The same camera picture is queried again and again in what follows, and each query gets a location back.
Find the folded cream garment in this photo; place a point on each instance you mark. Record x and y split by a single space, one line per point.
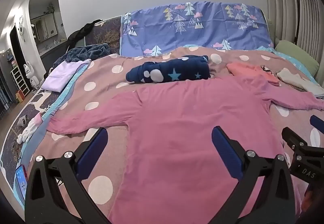
296 79

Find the dark deer-print bed sheet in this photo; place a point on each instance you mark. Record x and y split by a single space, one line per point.
38 102

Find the pink long-sleeve shirt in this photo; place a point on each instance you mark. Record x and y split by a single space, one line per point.
177 138

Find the dark blue fluffy blanket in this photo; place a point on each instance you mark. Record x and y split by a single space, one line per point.
83 53

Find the smartphone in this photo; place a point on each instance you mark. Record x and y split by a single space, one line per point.
21 181

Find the black garment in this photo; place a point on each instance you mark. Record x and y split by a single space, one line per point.
84 30

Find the white plush toy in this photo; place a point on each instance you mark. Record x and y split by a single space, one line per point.
29 130

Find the folded coral garment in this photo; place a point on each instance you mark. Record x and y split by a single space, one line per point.
248 70

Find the white wall ornament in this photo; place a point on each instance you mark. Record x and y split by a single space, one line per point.
21 29

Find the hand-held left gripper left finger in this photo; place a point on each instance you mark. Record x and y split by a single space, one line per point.
93 148

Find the blue tree-print sheet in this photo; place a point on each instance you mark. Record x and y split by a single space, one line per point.
202 34

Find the green pillow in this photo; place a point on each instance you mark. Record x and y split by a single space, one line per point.
298 55

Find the pink polka dot blanket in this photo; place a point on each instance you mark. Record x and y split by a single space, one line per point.
106 79

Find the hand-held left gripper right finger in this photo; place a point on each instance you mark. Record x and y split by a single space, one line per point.
225 148

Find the white shelf rack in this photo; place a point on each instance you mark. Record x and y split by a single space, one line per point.
19 79

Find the navy star-print garment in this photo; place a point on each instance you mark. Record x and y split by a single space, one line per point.
174 72

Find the white cat figure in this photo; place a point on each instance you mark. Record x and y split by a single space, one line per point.
31 74

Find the folded lavender cloth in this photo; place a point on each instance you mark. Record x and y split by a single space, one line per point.
63 74

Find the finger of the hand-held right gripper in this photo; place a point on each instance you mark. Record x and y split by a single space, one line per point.
317 124
293 139

